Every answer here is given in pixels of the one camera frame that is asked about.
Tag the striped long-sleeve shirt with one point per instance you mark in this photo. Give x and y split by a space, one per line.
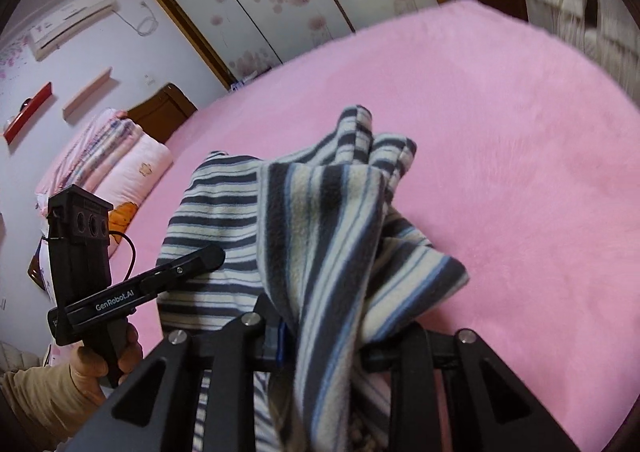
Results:
325 232

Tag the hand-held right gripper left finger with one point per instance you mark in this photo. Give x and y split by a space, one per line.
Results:
281 342

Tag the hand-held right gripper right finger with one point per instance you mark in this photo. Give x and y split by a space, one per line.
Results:
410 357

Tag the pink flower wall sticker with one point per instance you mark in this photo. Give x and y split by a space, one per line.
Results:
15 57

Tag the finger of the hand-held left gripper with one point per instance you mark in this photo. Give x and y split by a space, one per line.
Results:
195 262

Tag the small blue white box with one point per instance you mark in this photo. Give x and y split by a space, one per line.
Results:
242 83

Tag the person's left hand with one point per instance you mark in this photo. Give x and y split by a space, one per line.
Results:
87 374

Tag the white air conditioner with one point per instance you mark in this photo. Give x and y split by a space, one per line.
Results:
70 25

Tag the cream pillow with orange print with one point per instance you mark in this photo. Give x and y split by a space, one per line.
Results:
140 167

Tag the person's left forearm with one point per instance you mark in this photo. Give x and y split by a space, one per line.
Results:
40 402

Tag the pink bed blanket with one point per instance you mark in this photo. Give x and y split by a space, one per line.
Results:
500 157

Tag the pink wall shelf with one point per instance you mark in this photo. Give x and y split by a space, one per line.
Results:
87 93

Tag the red wall shelf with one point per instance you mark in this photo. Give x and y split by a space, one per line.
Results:
27 113

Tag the folded pink ruffled blanket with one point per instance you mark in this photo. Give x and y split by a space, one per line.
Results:
85 152

